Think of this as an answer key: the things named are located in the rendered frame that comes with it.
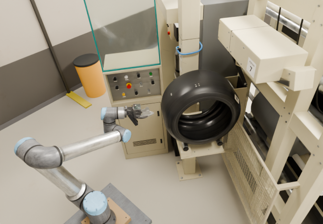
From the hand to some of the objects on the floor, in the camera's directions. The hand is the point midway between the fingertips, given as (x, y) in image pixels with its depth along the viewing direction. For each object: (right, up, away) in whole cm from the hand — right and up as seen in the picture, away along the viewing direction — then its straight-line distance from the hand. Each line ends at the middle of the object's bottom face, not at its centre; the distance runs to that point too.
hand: (152, 114), depth 172 cm
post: (+39, -71, +102) cm, 131 cm away
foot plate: (+39, -71, +102) cm, 130 cm away
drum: (-110, +28, +244) cm, 269 cm away
